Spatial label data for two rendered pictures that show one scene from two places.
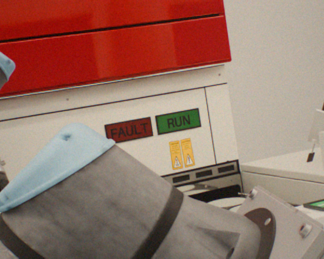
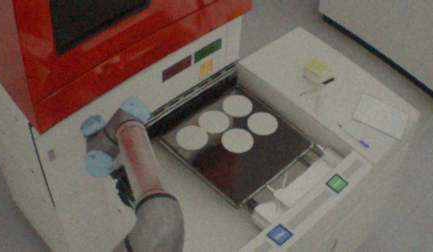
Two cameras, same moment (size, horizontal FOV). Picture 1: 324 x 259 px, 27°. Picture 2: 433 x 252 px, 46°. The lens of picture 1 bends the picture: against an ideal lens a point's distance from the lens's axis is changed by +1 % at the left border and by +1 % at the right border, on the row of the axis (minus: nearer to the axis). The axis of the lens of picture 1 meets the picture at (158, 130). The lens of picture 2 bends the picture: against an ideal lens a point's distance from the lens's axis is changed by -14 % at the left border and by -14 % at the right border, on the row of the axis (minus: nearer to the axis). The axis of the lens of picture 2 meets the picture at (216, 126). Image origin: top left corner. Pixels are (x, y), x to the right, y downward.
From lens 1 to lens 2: 126 cm
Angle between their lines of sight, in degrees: 48
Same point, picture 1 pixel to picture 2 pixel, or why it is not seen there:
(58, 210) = not seen: outside the picture
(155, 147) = (191, 71)
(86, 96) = not seen: hidden behind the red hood
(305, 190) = (297, 114)
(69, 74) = (152, 58)
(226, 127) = (235, 42)
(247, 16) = not seen: outside the picture
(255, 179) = (252, 80)
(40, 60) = (135, 57)
